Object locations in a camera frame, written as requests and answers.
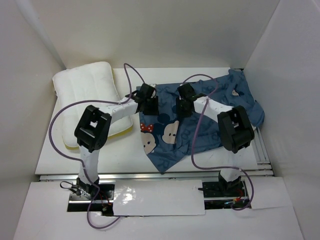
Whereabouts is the blue cartoon print pillowcase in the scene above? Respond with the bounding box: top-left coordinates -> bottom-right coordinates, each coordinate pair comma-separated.
139,69 -> 265,173

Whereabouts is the white pillow with yellow edge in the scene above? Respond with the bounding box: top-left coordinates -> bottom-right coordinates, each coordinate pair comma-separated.
52,61 -> 120,150

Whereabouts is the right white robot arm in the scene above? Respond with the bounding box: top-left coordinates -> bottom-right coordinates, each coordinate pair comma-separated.
176,83 -> 255,196

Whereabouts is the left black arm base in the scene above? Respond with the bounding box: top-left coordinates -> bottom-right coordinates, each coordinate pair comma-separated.
59,178 -> 115,205

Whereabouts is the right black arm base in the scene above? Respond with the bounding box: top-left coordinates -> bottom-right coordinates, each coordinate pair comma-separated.
197,174 -> 246,200

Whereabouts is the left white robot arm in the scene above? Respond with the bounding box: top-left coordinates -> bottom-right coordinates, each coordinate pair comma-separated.
74,83 -> 159,200

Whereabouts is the white cover plate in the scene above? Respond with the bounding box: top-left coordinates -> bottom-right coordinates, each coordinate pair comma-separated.
112,179 -> 206,217

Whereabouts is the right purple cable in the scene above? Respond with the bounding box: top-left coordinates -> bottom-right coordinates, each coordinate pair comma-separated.
180,73 -> 257,212

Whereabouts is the purple cable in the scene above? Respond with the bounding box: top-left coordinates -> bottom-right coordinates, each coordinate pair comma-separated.
180,73 -> 257,212
49,62 -> 153,230

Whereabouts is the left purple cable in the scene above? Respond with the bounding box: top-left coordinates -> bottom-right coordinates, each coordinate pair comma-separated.
49,62 -> 153,230

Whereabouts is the aluminium frame rail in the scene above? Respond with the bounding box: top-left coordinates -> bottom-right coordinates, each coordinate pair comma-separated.
38,68 -> 276,182

